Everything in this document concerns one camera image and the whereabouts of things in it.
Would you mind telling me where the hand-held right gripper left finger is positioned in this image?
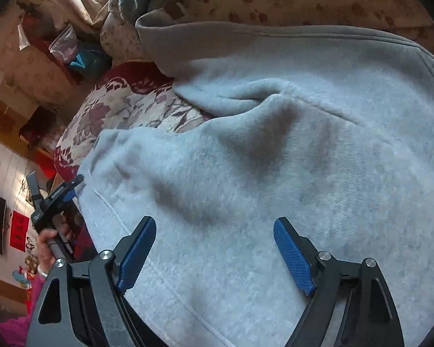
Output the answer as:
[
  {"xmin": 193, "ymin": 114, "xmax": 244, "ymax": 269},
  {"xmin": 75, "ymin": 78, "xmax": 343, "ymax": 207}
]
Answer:
[{"xmin": 25, "ymin": 216, "xmax": 158, "ymax": 347}]

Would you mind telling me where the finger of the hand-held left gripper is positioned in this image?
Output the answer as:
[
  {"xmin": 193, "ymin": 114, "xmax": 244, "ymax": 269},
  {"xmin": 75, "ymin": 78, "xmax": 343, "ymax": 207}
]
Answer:
[{"xmin": 56, "ymin": 174, "xmax": 85, "ymax": 203}]

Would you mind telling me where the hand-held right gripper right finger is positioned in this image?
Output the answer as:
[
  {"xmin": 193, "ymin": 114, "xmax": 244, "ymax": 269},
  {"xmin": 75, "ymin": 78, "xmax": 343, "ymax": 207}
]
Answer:
[{"xmin": 273, "ymin": 217, "xmax": 406, "ymax": 347}]

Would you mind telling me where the light grey sweater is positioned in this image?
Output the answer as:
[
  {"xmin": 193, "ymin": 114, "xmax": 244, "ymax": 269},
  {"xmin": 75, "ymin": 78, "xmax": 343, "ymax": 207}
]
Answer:
[{"xmin": 76, "ymin": 9, "xmax": 434, "ymax": 347}]

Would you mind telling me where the person's left hand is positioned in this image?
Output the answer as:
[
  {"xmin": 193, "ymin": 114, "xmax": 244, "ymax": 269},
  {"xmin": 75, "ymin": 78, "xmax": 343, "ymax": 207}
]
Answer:
[{"xmin": 36, "ymin": 216, "xmax": 75, "ymax": 279}]

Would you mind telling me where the red paper poster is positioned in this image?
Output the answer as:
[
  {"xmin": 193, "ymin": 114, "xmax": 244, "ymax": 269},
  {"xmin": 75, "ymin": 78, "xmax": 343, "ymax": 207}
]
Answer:
[{"xmin": 10, "ymin": 211, "xmax": 32, "ymax": 252}]

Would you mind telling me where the dark red stool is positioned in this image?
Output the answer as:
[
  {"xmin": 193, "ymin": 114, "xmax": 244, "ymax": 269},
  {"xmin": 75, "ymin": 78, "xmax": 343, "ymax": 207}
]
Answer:
[{"xmin": 19, "ymin": 106, "xmax": 58, "ymax": 149}]

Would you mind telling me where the red floral blanket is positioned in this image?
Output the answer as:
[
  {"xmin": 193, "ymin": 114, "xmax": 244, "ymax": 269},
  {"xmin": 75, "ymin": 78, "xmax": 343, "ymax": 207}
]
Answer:
[{"xmin": 54, "ymin": 61, "xmax": 218, "ymax": 189}]

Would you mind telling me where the dark blue bag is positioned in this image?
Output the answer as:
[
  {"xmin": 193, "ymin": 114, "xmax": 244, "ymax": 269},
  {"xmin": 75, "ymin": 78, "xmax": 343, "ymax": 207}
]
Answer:
[{"xmin": 68, "ymin": 43, "xmax": 111, "ymax": 78}]

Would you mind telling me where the clear plastic bag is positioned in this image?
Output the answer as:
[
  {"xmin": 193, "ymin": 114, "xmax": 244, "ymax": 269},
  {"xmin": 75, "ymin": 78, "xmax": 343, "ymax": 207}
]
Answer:
[{"xmin": 48, "ymin": 25, "xmax": 78, "ymax": 63}]

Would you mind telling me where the red cloth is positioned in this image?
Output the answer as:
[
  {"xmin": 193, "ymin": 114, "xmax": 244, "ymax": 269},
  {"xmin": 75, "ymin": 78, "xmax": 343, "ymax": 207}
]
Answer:
[{"xmin": 20, "ymin": 12, "xmax": 64, "ymax": 66}]

